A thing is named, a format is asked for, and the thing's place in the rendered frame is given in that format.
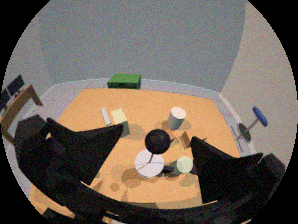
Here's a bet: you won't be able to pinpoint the glass coffee press with plunger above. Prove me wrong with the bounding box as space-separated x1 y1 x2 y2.
134 129 174 179

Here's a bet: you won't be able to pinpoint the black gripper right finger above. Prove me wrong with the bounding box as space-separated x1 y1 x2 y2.
190 136 263 204

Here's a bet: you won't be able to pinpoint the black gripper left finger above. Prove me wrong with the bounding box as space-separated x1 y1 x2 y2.
47 119 124 186

